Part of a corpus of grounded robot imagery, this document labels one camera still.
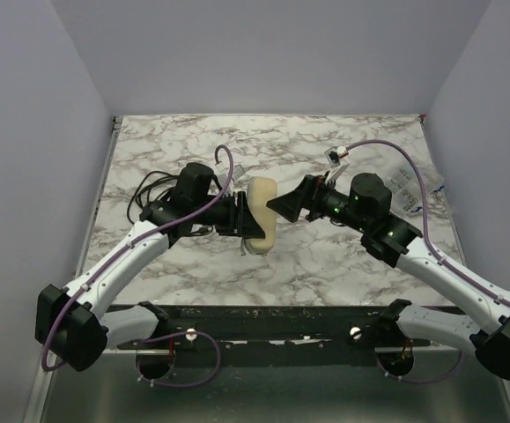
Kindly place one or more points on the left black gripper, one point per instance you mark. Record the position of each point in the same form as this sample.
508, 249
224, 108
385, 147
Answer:
240, 213

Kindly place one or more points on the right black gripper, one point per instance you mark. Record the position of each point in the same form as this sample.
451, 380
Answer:
316, 198

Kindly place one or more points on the beige umbrella case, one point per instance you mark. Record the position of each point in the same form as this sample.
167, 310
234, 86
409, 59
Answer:
260, 191

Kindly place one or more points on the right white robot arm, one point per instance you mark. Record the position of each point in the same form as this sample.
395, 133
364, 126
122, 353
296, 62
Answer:
482, 329

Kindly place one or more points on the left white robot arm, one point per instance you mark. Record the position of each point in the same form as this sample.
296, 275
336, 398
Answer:
75, 322

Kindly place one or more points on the clear plastic screw box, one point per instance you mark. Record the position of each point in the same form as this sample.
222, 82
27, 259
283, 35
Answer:
406, 193

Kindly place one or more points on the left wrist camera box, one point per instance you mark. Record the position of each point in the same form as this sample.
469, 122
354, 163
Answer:
222, 172

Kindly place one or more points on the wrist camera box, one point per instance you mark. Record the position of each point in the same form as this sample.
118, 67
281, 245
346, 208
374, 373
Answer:
222, 172
337, 158

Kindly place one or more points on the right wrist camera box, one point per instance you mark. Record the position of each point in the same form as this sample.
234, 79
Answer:
337, 158

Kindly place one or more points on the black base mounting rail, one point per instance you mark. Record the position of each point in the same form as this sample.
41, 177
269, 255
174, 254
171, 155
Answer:
257, 336

